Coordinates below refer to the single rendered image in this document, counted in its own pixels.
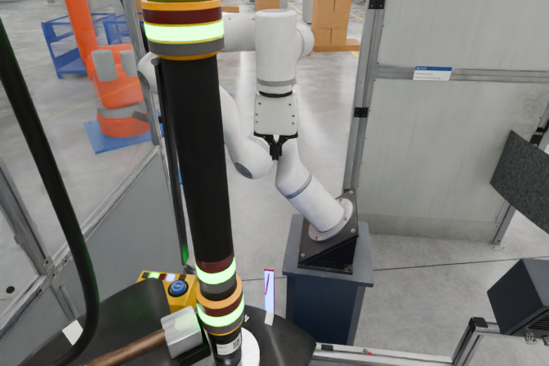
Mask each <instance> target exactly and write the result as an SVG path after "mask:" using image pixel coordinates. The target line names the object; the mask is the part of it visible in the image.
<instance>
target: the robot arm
mask: <svg viewBox="0 0 549 366"><path fill-rule="evenodd" d="M222 17H223V18H222V20H223V29H224V33H223V34H224V39H225V47H224V49H222V50H221V51H220V52H237V51H256V66H257V92H256V97H255V105H254V130H253V131H252V132H251V133H250V134H249V135H248V137H247V138H245V137H244V135H243V133H242V132H241V127H240V111H239V107H238V105H237V104H236V102H235V101H234V99H233V98H232V97H231V96H230V94H229V93H228V92H227V91H226V90H225V89H224V88H223V87H221V86H220V85H219V87H220V97H221V115H222V124H223V134H224V142H225V145H226V148H227V149H228V152H229V155H230V158H231V161H232V163H233V164H234V166H235V168H236V169H237V171H238V172H239V173H240V174H241V175H242V176H244V177H245V178H248V179H252V180H254V179H258V178H260V177H262V176H264V175H265V174H266V173H267V172H268V171H269V170H270V168H271V167H272V165H273V164H274V163H275V161H277V171H276V176H275V186H276V188H277V189H278V190H279V192H280V193H281V194H282V195H283V196H284V197H285V198H286V199H287V200H288V201H289V202H290V203H291V204H292V205H293V206H294V207H295V208H296V209H297V210H298V211H299V213H300V214H302V215H303V216H304V217H305V219H307V220H308V222H309V223H310V226H309V236H310V237H311V238H312V239H313V240H314V241H315V242H319V243H321V242H325V241H328V240H330V239H333V238H334V237H336V236H337V235H339V234H340V233H341V232H342V231H343V230H344V229H345V228H346V227H347V226H348V224H349V223H350V220H351V218H352V217H353V213H354V206H353V204H352V202H351V201H350V200H348V199H335V198H334V197H333V196H332V195H331V194H330V193H329V192H328V191H327V190H326V189H325V188H324V187H323V186H322V185H321V184H320V183H319V181H318V180H317V179H316V178H315V177H314V176H313V175H312V174H311V172H310V171H309V170H308V169H307V168H306V167H305V165H304V164H303V163H302V161H301V159H300V155H299V149H298V143H297V138H298V131H297V124H298V105H297V93H296V91H295V90H293V89H292V87H293V86H294V84H297V78H295V71H296V62H297V60H299V59H301V58H303V57H305V56H307V55H308V54H309V53H310V52H311V51H312V49H313V47H314V44H315V37H314V35H313V33H312V32H311V30H310V29H309V28H308V27H307V26H305V25H304V24H302V23H299V22H297V13H296V12H295V11H291V10H287V9H265V10H260V11H257V12H256V13H255V14H251V13H227V12H222ZM154 57H156V55H155V54H153V53H152V52H148V53H147V54H146V55H145V56H144V57H143V58H142V59H141V60H140V62H139V64H138V66H137V76H138V78H139V80H140V82H141V83H142V85H143V86H144V87H145V88H147V89H148V90H149V91H151V92H153V93H155V94H158V88H157V83H156V77H155V71H154V65H152V64H151V62H150V61H151V59H153V58H154Z"/></svg>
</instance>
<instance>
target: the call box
mask: <svg viewBox="0 0 549 366"><path fill-rule="evenodd" d="M144 272H150V276H151V274H152V273H158V277H159V275H160V274H167V276H168V275H175V277H174V279H173V281H169V280H167V276H166V278H165V280H163V285H164V288H165V292H166V294H167V300H168V303H169V306H170V310H171V312H172V313H175V312H177V311H179V310H182V309H184V308H186V307H188V306H192V307H193V310H194V309H195V307H196V305H197V301H196V296H195V288H196V285H197V278H196V275H191V274H187V275H186V278H185V280H182V281H184V282H185V286H186V288H185V291H184V292H183V293H181V294H178V295H174V294H172V293H171V289H170V287H171V285H172V283H174V281H177V280H178V279H179V277H180V274H173V273H165V272H156V271H147V270H143V271H142V272H141V275H140V277H139V278H138V280H137V281H136V283H138V282H140V281H141V280H144V278H141V276H142V275H143V273H144ZM150 276H149V277H150ZM149 277H148V278H149ZM158 277H157V278H158Z"/></svg>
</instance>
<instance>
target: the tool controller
mask: <svg viewBox="0 0 549 366"><path fill-rule="evenodd" d="M487 295H488V298H489V301H490V304H491V306H492V309H493V313H494V316H495V319H496V321H497V324H498V327H499V328H500V333H501V334H502V335H506V336H514V337H523V338H524V340H525V342H526V344H528V345H535V344H537V340H536V338H538V339H542V341H543V343H544V346H549V260H543V259H533V258H521V259H519V260H518V261H517V262H516V263H515V264H514V265H513V266H512V267H511V268H510V269H509V270H508V271H507V272H506V273H505V274H504V275H503V276H502V277H501V278H500V279H499V280H498V281H497V282H496V283H495V284H494V285H493V286H492V287H491V288H490V289H489V290H488V291H487Z"/></svg>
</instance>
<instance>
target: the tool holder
mask: <svg viewBox="0 0 549 366"><path fill-rule="evenodd" d="M190 312H192V313H193V314H194V310H193V307H192V306H188V307H186V308H184V309H182V310H179V311H177V312H175V313H172V314H170V315H168V316H165V317H163V318H161V323H162V326H163V329H164V330H165V338H166V342H167V347H168V350H169V353H170V356H171V358H172V359H173V358H176V357H177V359H178V363H179V365H180V366H190V365H192V366H216V365H215V364H214V362H213V357H212V352H211V347H210V344H209V342H208V336H206V333H205V331H204V329H203V326H202V324H201V322H200V318H199V315H198V314H195V315H196V318H197V320H198V322H197V321H195V322H196V325H193V326H191V327H189V328H187V329H185V330H182V331H180V332H179V331H178V329H177V330H176V329H175V325H174V323H175V322H176V321H175V319H177V318H179V317H181V316H183V315H186V314H189V313H190ZM241 329H242V339H243V343H242V359H241V360H240V362H239V364H238V365H237V366H259V362H260V356H259V347H258V344H257V341H256V339H255V337H254V336H253V335H252V334H251V333H250V332H249V331H248V330H246V329H244V328H241Z"/></svg>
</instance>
